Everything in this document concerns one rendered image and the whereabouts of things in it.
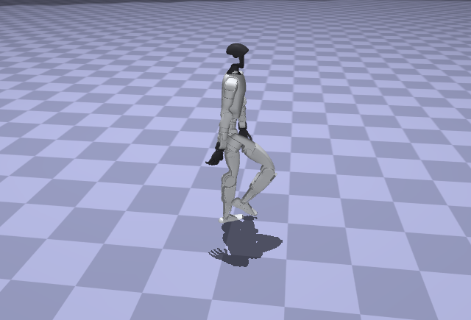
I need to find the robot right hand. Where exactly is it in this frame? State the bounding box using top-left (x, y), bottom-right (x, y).
top-left (205, 142), bottom-right (224, 166)

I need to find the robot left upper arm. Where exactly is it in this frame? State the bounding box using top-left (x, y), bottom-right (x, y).
top-left (241, 71), bottom-right (247, 106)

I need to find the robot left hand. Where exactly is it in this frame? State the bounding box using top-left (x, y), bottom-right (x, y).
top-left (238, 122), bottom-right (252, 141)

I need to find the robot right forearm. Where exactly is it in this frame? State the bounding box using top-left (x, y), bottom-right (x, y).
top-left (216, 112), bottom-right (232, 149)

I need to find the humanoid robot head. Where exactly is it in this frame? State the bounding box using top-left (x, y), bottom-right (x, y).
top-left (226, 43), bottom-right (249, 75)

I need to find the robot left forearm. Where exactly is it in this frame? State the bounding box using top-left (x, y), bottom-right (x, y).
top-left (238, 105), bottom-right (246, 128)

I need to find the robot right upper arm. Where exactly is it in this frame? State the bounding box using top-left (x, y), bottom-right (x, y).
top-left (221, 78), bottom-right (238, 120)

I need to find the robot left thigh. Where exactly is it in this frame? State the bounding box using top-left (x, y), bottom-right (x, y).
top-left (222, 147), bottom-right (240, 187)

